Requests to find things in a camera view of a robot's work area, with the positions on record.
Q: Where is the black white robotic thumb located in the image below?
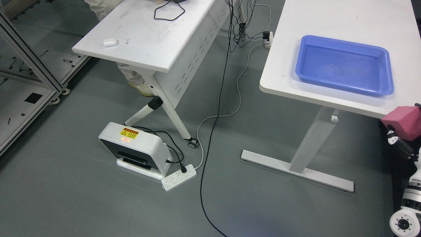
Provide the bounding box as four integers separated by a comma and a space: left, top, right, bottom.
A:
386, 130, 415, 161

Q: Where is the pink foam cube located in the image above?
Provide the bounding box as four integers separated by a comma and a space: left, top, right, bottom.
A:
381, 106, 421, 141

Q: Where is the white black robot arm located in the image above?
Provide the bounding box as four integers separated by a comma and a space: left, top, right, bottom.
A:
381, 103, 421, 237

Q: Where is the blue plastic tray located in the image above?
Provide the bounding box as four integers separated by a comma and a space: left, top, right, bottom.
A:
295, 35, 394, 96

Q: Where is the white standing desk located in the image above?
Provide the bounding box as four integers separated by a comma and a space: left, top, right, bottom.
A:
241, 0, 420, 192

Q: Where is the white power strip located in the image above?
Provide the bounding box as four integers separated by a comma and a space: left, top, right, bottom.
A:
161, 164, 197, 192

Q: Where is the white folding table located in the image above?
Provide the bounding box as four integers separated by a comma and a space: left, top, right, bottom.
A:
72, 0, 230, 148

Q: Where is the white box device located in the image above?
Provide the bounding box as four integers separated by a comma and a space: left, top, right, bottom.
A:
99, 122, 172, 180

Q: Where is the white power cable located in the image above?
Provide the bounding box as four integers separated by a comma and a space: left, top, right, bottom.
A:
194, 41, 267, 170

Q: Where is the long black cable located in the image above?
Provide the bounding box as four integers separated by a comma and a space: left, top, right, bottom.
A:
200, 0, 235, 237

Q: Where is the grey metal cart frame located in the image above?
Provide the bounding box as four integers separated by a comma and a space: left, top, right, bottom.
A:
0, 12, 89, 154

